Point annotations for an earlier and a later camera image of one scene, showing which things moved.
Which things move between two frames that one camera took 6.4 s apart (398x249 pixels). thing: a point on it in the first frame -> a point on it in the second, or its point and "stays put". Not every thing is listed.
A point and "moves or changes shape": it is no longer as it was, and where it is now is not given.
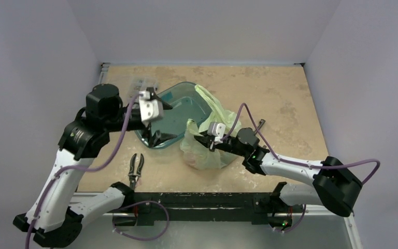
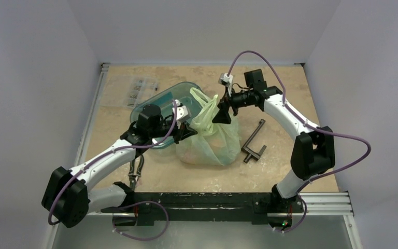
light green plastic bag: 196,153 moves or changes shape
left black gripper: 158,137 -> 183,133
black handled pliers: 133,176 stays put
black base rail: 259,208 stays put
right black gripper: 211,141 -> 228,102
